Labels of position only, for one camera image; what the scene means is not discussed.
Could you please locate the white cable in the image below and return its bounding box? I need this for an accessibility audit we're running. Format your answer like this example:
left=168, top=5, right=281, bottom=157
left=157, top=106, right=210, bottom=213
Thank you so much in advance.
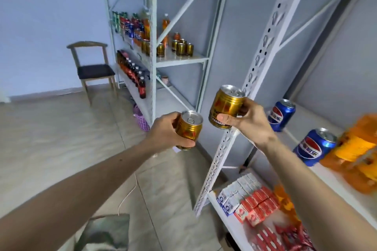
left=117, top=171, right=138, bottom=216

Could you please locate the person's right forearm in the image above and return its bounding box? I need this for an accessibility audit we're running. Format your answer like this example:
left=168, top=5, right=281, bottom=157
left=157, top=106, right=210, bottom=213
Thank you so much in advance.
left=260, top=137, right=377, bottom=251

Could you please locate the person's right hand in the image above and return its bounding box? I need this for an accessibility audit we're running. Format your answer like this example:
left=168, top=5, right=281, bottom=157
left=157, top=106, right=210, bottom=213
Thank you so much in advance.
left=216, top=98, right=277, bottom=150

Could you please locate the white shelf with blue labels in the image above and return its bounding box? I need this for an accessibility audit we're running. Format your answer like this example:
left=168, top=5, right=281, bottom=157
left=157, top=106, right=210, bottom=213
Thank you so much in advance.
left=193, top=0, right=377, bottom=251

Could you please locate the person's left hand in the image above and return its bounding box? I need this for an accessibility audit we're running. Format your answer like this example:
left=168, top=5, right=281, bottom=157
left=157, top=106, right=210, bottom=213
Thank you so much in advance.
left=146, top=111, right=196, bottom=154

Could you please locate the person's left forearm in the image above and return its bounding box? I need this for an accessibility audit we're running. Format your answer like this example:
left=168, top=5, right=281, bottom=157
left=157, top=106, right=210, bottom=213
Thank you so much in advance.
left=0, top=139, right=157, bottom=251

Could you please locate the row of dark cola bottles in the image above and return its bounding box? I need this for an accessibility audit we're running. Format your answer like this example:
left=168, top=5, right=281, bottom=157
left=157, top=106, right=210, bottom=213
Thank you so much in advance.
left=123, top=56, right=147, bottom=100

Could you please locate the pile of red snack packets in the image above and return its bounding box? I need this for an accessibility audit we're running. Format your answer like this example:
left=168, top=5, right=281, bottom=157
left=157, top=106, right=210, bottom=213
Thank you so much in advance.
left=274, top=221, right=317, bottom=251

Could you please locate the purple plastic basket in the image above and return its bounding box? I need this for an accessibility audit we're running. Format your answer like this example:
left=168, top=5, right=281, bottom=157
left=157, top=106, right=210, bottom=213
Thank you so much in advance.
left=133, top=105, right=151, bottom=132

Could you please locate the wooden chair dark seat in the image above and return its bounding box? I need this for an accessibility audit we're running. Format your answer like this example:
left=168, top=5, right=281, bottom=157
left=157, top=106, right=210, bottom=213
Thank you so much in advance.
left=66, top=41, right=118, bottom=106

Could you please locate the white metal shelf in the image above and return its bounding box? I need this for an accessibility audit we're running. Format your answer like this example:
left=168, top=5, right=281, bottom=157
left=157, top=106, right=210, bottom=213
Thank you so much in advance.
left=99, top=0, right=233, bottom=126

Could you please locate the stack of small red cartons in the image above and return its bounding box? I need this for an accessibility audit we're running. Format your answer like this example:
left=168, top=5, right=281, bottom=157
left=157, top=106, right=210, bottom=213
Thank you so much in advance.
left=234, top=186, right=288, bottom=251

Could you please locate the stack of white blue cartons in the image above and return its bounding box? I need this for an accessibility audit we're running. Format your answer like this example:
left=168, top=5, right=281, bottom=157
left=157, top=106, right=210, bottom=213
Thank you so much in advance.
left=217, top=173, right=263, bottom=216

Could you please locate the green patterned clothing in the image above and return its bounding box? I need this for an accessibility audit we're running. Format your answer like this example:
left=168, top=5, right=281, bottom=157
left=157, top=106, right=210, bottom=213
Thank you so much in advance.
left=73, top=214, right=131, bottom=251

